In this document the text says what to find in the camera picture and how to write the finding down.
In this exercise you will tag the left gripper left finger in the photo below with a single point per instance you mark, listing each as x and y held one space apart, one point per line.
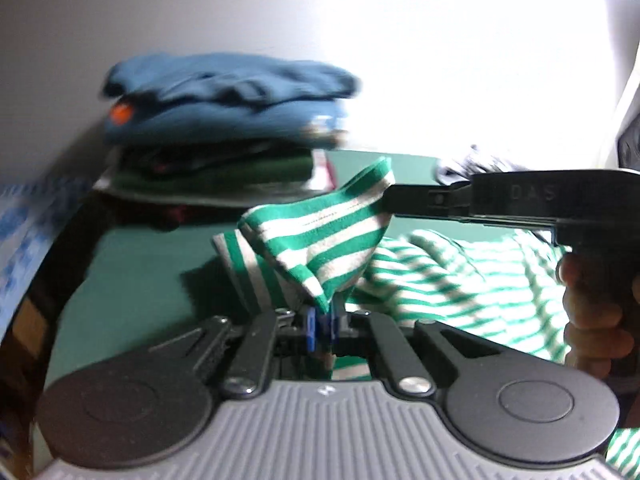
144 405

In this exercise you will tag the blue folded garment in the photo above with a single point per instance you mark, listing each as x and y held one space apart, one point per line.
215 97

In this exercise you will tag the green folded garment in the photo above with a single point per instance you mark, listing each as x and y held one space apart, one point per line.
300 170

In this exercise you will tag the green white striped garment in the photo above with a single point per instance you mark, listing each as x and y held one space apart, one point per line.
335 246

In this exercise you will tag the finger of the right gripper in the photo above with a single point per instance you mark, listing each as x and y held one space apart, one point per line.
420 201

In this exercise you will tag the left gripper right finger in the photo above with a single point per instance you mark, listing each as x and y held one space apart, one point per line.
502 402

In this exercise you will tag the person's right hand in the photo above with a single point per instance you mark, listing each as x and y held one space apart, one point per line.
594 329

